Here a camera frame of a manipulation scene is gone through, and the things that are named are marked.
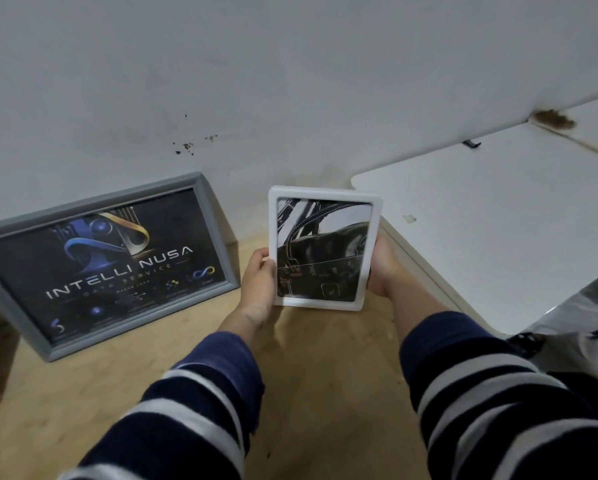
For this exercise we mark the grey rectangular photo frame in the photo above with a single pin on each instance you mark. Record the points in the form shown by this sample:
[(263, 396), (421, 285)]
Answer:
[(219, 229)]

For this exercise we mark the person's right hand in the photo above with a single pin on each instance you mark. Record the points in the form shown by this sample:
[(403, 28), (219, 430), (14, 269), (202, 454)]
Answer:
[(384, 272)]

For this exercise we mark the person's left forearm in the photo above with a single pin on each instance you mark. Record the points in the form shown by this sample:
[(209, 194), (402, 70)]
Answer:
[(194, 424)]

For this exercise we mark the white rectangular photo frame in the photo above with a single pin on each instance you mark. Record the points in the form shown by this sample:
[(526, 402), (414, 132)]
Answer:
[(273, 244)]

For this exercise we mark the black bag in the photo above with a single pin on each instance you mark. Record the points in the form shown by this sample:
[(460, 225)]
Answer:
[(589, 389)]

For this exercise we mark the white cabinet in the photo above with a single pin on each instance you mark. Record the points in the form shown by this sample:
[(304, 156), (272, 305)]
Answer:
[(489, 214)]

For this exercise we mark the small black clip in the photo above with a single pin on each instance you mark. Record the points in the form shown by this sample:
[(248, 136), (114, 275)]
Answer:
[(471, 143)]

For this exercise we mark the person's right forearm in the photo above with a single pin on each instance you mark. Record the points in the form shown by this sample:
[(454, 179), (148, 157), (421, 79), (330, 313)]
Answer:
[(494, 404)]

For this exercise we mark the person's left hand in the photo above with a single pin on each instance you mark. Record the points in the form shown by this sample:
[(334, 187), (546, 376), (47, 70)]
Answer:
[(259, 289)]

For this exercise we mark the pale folded sheet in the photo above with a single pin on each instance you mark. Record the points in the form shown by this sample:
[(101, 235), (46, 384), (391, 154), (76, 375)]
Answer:
[(554, 119)]

